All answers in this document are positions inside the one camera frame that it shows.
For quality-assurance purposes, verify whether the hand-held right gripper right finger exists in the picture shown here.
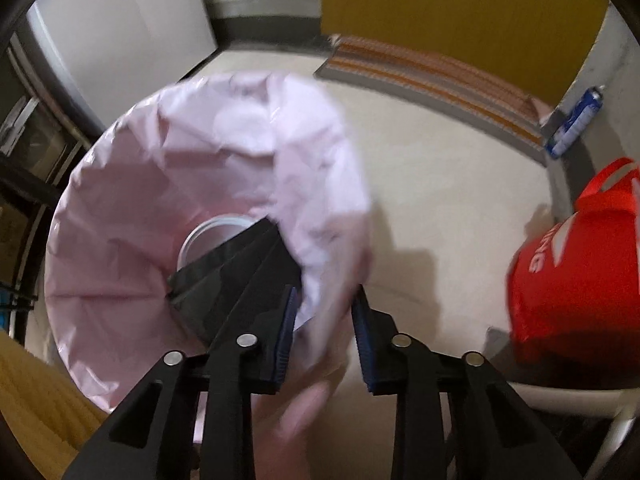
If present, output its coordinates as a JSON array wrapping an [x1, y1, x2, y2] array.
[[350, 285, 583, 480]]

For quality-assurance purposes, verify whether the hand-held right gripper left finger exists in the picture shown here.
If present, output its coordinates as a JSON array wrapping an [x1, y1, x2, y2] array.
[[62, 285, 301, 480]]

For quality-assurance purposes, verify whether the black carton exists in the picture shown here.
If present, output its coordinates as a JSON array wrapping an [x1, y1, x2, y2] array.
[[166, 217, 306, 356]]

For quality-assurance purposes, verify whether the bin with pink liner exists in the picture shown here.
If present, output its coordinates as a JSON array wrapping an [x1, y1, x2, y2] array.
[[44, 72, 373, 413]]

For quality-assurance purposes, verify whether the white round lid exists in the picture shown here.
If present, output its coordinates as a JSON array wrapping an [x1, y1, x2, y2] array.
[[177, 214, 256, 271]]

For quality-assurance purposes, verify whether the red tote bag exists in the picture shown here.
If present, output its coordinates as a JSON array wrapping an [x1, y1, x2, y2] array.
[[506, 157, 640, 376]]

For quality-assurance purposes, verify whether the white plastic chair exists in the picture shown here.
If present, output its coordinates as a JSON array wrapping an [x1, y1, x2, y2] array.
[[507, 382, 640, 480]]

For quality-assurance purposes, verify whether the orange striped doormat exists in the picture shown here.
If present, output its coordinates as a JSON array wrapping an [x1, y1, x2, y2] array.
[[314, 34, 551, 163]]

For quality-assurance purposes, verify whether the blue spray can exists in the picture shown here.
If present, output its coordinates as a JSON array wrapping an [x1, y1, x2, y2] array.
[[545, 85, 606, 158]]

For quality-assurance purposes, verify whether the dark shelf unit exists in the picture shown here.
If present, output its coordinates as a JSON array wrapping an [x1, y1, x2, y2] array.
[[0, 30, 93, 311]]

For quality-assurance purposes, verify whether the yellow door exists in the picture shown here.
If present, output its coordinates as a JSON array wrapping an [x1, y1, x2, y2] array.
[[320, 0, 613, 111]]

